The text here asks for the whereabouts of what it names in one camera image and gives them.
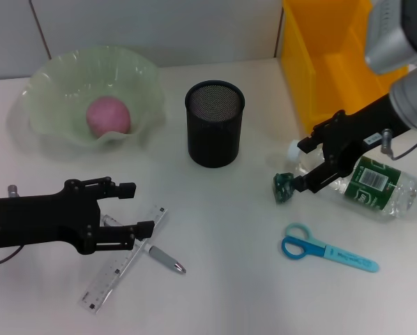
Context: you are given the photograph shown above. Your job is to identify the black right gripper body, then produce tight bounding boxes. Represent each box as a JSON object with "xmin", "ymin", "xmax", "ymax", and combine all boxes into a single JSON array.
[{"xmin": 321, "ymin": 94, "xmax": 411, "ymax": 176}]

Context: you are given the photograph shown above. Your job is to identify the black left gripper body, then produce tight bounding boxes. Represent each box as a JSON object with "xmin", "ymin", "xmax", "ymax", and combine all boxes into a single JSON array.
[{"xmin": 0, "ymin": 179, "xmax": 102, "ymax": 255}]

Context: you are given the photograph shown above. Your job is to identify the clear green-label water bottle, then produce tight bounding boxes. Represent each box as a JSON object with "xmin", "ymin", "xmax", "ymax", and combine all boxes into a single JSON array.
[{"xmin": 287, "ymin": 139, "xmax": 417, "ymax": 221}]

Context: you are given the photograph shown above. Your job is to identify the pink peach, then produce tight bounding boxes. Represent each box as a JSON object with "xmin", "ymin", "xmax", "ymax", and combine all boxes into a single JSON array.
[{"xmin": 86, "ymin": 96, "xmax": 132, "ymax": 137}]

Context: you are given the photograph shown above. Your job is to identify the grey silver pen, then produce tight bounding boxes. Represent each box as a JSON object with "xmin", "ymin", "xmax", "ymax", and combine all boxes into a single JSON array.
[{"xmin": 102, "ymin": 214, "xmax": 188, "ymax": 276}]

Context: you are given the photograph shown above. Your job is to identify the transparent plastic ruler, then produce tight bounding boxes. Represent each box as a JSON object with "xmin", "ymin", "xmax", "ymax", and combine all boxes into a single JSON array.
[{"xmin": 77, "ymin": 205, "xmax": 168, "ymax": 315}]

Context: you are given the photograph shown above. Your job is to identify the blue scissors with sheath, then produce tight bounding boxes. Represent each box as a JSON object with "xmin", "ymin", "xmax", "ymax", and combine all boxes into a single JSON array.
[{"xmin": 280, "ymin": 223, "xmax": 381, "ymax": 274}]

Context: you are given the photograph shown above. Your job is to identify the black mesh pen holder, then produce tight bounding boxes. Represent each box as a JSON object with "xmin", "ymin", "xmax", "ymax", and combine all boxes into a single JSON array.
[{"xmin": 185, "ymin": 80, "xmax": 246, "ymax": 170}]

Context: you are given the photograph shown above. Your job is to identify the pale green glass fruit bowl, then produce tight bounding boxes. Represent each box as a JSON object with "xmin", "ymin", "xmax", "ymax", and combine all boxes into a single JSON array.
[{"xmin": 22, "ymin": 45, "xmax": 167, "ymax": 152}]

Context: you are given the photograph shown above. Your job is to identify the yellow plastic bin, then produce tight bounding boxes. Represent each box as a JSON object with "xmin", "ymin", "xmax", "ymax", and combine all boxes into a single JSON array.
[{"xmin": 281, "ymin": 0, "xmax": 410, "ymax": 134}]

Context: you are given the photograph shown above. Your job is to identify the silver right gripper cable plug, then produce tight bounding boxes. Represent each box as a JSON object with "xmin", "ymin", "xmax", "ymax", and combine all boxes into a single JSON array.
[{"xmin": 381, "ymin": 128, "xmax": 395, "ymax": 156}]

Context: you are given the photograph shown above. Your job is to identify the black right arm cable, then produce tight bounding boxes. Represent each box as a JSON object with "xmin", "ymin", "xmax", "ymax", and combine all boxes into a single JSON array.
[{"xmin": 389, "ymin": 131, "xmax": 417, "ymax": 161}]

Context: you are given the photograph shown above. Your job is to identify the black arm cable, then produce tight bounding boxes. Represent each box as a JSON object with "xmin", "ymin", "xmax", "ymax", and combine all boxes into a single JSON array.
[
  {"xmin": 0, "ymin": 246, "xmax": 24, "ymax": 268},
  {"xmin": 389, "ymin": 131, "xmax": 417, "ymax": 161}
]

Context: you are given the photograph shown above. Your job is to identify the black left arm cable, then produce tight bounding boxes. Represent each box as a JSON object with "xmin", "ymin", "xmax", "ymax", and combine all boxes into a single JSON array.
[{"xmin": 0, "ymin": 246, "xmax": 24, "ymax": 268}]

